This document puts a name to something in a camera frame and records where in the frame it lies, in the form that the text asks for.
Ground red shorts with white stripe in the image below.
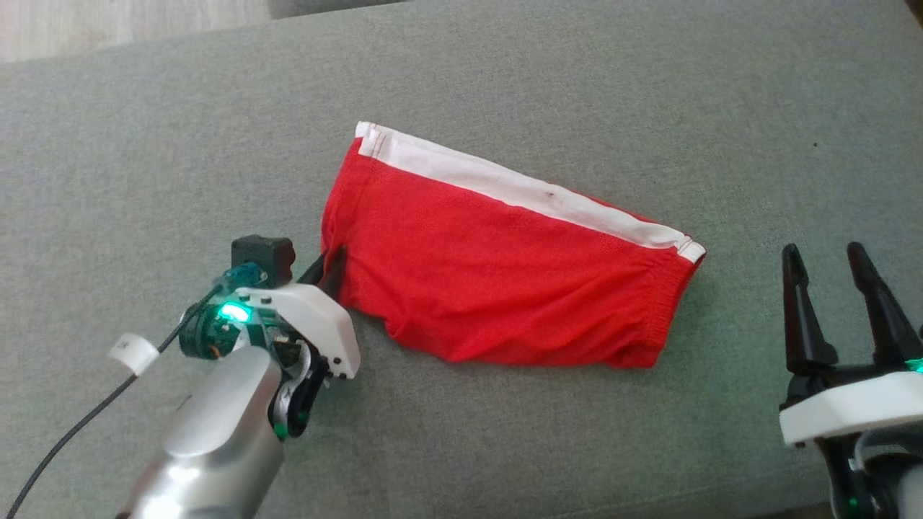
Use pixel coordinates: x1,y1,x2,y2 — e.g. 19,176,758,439
320,121,707,369

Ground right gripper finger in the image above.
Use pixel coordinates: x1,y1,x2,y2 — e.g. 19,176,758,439
782,244,839,376
847,241,923,368

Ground large grey sofa seat cushion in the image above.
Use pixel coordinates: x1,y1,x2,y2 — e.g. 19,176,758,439
0,0,923,519

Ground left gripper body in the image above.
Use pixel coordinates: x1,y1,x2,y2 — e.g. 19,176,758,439
237,283,361,442

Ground white left cable tag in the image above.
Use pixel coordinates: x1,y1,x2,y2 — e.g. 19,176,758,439
108,333,160,376

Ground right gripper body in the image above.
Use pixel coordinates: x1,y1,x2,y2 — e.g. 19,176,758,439
779,359,923,480

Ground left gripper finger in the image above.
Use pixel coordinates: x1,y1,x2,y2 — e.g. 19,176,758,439
324,246,348,298
296,252,330,287

